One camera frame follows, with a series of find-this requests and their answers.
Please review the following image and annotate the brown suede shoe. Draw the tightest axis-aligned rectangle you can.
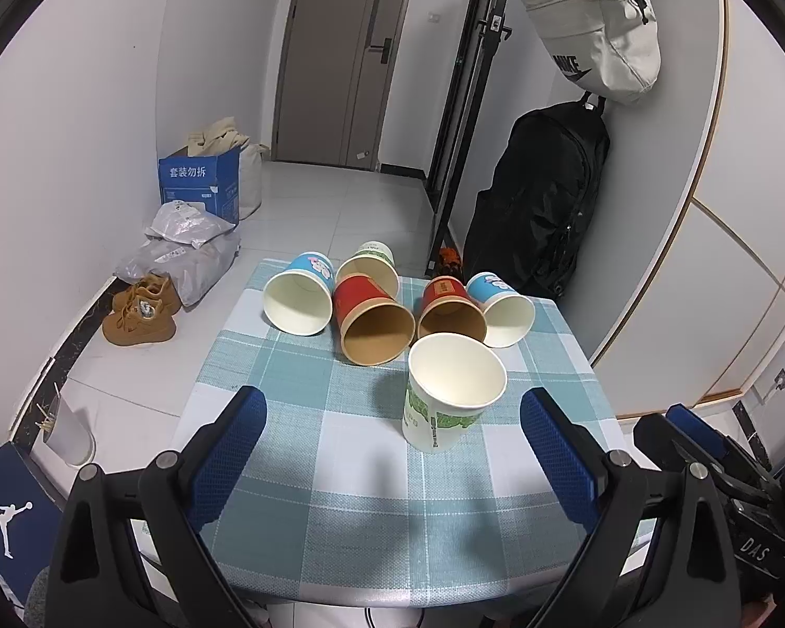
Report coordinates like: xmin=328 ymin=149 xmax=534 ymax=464
xmin=111 ymin=275 xmax=183 ymax=315
xmin=102 ymin=297 xmax=177 ymax=345

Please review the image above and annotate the large blue paper cup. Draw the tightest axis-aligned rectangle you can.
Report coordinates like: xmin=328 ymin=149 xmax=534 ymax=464
xmin=263 ymin=250 xmax=337 ymax=336

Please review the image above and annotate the white fabric bag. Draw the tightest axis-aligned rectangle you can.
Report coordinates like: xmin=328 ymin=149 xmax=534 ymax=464
xmin=237 ymin=142 xmax=271 ymax=220

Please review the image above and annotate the orange black object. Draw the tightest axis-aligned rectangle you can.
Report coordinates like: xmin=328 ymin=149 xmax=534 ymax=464
xmin=432 ymin=246 xmax=464 ymax=282

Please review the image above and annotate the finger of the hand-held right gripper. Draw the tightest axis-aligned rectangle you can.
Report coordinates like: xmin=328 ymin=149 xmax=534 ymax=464
xmin=633 ymin=413 xmax=691 ymax=470
xmin=666 ymin=403 xmax=769 ymax=473

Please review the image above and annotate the black framed door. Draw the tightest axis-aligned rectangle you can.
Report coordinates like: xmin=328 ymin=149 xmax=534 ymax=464
xmin=425 ymin=0 xmax=518 ymax=276

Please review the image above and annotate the black backpack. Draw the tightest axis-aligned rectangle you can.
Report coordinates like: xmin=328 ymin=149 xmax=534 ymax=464
xmin=463 ymin=93 xmax=611 ymax=302

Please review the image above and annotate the black cable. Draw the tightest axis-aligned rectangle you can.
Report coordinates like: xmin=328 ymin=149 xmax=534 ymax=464
xmin=363 ymin=607 xmax=426 ymax=628

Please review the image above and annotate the teal checked tablecloth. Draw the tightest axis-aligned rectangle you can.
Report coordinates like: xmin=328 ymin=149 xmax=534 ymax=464
xmin=131 ymin=260 xmax=652 ymax=609

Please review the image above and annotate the large red paper cup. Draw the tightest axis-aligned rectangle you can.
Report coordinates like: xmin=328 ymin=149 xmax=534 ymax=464
xmin=331 ymin=273 xmax=416 ymax=367

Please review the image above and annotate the blue cardboard box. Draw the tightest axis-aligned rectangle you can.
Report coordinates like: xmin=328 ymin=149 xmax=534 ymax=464
xmin=158 ymin=145 xmax=242 ymax=223

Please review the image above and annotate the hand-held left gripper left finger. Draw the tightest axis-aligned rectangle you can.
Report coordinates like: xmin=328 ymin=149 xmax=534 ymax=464
xmin=46 ymin=385 xmax=269 ymax=628

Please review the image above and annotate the grey plastic parcel bag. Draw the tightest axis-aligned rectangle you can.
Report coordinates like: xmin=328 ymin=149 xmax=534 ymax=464
xmin=114 ymin=235 xmax=243 ymax=308
xmin=145 ymin=201 xmax=237 ymax=248

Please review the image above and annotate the small red labelled paper cup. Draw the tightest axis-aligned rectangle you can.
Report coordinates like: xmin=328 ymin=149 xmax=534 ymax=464
xmin=417 ymin=276 xmax=488 ymax=345

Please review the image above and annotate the beige cloth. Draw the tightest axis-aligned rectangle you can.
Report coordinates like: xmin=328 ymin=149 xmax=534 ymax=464
xmin=186 ymin=118 xmax=251 ymax=153

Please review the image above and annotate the small blue paper cup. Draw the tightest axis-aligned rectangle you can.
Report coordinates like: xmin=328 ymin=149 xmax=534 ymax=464
xmin=466 ymin=273 xmax=536 ymax=349

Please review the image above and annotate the white wardrobe with wooden trim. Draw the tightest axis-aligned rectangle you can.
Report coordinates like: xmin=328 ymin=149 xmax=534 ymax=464
xmin=589 ymin=0 xmax=785 ymax=420

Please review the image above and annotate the blue shoe box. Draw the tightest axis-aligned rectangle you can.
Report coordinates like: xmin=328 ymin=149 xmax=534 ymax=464
xmin=0 ymin=441 xmax=80 ymax=609

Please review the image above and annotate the white waste bin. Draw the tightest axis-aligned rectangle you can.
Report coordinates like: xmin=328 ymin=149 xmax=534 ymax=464
xmin=42 ymin=394 xmax=96 ymax=467

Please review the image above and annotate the beige waist bag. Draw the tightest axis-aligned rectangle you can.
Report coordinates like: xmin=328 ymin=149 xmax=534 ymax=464
xmin=521 ymin=0 xmax=661 ymax=104

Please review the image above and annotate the grey brown door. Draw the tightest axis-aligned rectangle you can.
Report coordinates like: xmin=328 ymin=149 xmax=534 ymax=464
xmin=273 ymin=0 xmax=423 ymax=170

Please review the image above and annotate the white green paper cup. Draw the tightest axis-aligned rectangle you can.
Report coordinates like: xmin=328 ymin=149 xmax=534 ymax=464
xmin=402 ymin=333 xmax=508 ymax=454
xmin=335 ymin=241 xmax=400 ymax=302

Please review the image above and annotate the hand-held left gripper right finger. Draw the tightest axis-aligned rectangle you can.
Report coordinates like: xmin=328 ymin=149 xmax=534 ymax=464
xmin=519 ymin=387 xmax=743 ymax=628

